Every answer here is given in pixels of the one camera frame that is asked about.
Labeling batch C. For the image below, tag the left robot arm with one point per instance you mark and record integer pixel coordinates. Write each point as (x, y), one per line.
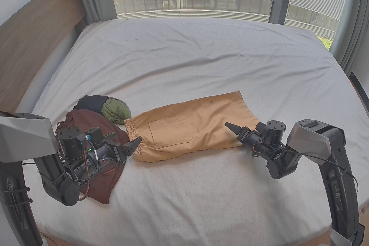
(28, 135)

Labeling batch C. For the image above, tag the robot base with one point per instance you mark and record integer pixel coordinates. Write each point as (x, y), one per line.
(337, 240)

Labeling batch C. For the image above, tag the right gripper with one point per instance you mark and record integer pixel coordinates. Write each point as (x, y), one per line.
(250, 138)

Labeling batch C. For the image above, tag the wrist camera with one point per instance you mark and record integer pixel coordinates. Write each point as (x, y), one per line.
(94, 134)
(260, 127)

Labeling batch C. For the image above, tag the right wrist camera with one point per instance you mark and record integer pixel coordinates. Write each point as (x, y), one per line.
(260, 127)

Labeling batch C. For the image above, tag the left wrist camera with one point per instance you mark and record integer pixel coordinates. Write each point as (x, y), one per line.
(94, 134)

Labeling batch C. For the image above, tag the tan shorts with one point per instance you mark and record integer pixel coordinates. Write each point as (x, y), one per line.
(187, 129)

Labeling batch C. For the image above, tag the brown shorts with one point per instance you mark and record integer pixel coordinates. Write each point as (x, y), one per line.
(86, 121)

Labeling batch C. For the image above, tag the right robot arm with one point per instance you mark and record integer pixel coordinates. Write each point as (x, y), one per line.
(311, 138)

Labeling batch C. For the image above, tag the bed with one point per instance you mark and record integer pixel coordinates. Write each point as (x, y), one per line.
(201, 66)

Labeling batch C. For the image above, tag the black garment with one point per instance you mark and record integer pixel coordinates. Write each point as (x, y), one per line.
(88, 103)

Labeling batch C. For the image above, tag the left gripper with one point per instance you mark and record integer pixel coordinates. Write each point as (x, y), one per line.
(111, 155)

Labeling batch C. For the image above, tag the green garment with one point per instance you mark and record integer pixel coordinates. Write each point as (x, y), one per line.
(115, 112)

